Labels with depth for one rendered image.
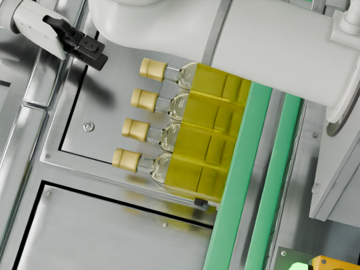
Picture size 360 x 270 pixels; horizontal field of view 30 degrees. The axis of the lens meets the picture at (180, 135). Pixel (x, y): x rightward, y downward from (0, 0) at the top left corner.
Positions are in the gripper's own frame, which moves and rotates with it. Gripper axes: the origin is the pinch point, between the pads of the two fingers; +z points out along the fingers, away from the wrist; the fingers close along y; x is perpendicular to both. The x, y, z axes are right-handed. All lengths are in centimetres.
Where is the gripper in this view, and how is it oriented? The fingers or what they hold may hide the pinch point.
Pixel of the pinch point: (94, 53)
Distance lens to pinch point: 123.5
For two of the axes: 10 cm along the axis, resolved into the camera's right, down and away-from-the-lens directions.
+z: 8.7, 4.8, -1.3
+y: 0.1, -2.6, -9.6
